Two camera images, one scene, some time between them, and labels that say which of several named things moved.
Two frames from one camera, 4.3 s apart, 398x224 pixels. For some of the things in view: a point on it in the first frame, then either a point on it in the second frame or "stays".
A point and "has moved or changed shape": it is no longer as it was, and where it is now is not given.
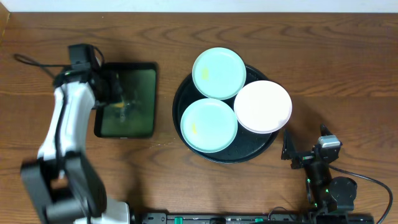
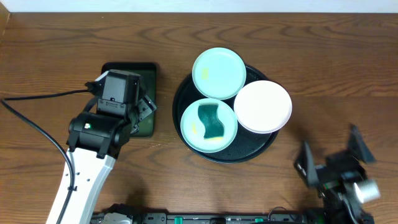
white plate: x=263 y=107 stays
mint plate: x=219 y=73 stays
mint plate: x=209 y=125 stays
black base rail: x=254 y=218 stays
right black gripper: x=305 y=158 -> x=333 y=165
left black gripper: x=112 y=90 -> x=144 y=109
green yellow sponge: x=117 y=104 has moved or changed shape
